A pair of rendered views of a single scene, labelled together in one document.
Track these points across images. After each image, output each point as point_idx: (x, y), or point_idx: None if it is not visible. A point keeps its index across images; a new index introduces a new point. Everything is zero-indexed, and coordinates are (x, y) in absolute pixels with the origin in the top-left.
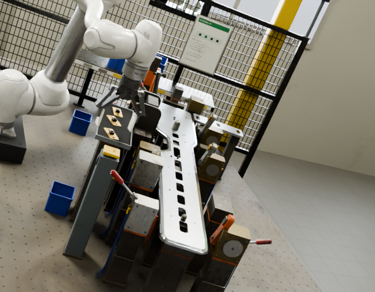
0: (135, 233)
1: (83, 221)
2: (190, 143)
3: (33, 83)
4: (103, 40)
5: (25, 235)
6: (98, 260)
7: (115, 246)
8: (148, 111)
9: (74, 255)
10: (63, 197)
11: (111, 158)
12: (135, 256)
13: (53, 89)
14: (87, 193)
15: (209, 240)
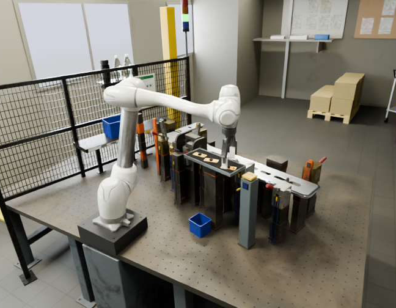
0: (286, 206)
1: (251, 224)
2: (207, 145)
3: (118, 177)
4: (236, 113)
5: (222, 260)
6: (257, 235)
7: (271, 221)
8: (200, 142)
9: (252, 244)
10: (207, 222)
11: (253, 179)
12: (258, 218)
13: (134, 172)
14: (250, 208)
15: (282, 180)
